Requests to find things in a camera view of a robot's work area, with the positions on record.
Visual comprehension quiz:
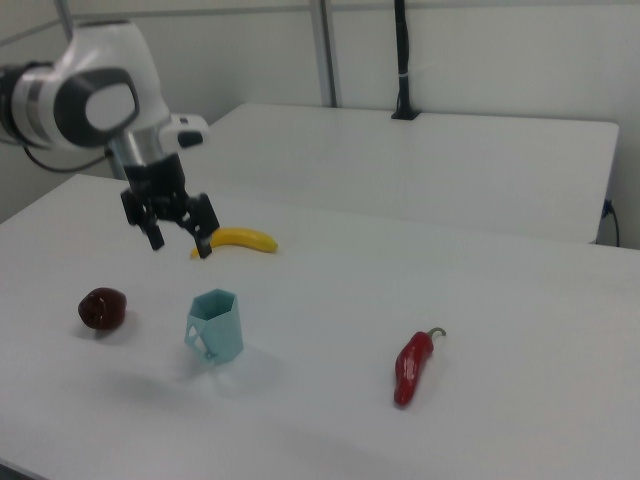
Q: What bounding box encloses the dark red apple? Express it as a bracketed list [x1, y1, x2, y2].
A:
[77, 286, 128, 332]

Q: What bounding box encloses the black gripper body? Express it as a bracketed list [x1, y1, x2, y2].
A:
[121, 151, 197, 225]

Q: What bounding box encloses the black pole with clamp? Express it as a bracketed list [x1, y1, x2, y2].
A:
[390, 0, 422, 122]

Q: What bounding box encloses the light blue hexagonal mug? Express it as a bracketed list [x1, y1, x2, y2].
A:
[182, 288, 246, 367]

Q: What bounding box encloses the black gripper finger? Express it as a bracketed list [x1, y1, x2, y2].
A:
[180, 193, 221, 260]
[120, 191, 167, 252]

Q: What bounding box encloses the aluminium frame post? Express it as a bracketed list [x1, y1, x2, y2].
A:
[308, 0, 343, 108]

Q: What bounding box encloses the black cable at table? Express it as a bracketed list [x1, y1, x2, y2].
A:
[601, 198, 622, 248]

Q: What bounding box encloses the red chili pepper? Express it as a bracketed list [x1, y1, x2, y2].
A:
[392, 326, 448, 407]

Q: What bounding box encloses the white side table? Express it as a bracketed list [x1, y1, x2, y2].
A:
[202, 102, 621, 245]

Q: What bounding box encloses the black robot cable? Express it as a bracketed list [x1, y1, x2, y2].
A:
[0, 134, 114, 175]

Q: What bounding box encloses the yellow banana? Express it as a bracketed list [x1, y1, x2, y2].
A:
[189, 226, 280, 260]

